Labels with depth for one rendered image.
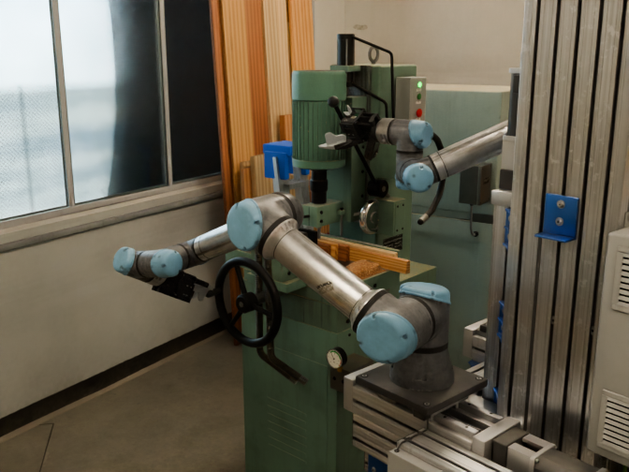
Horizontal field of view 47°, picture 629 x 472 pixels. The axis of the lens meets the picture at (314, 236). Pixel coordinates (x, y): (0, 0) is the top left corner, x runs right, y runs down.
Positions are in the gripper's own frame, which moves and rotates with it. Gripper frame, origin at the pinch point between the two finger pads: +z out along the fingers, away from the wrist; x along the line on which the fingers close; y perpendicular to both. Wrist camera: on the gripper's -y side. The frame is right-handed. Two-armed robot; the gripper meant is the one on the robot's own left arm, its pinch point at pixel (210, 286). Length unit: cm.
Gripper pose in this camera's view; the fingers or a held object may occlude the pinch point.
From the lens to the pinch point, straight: 229.2
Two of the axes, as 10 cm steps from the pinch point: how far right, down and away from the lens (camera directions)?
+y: -3.3, 9.3, -1.5
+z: 5.7, 3.2, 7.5
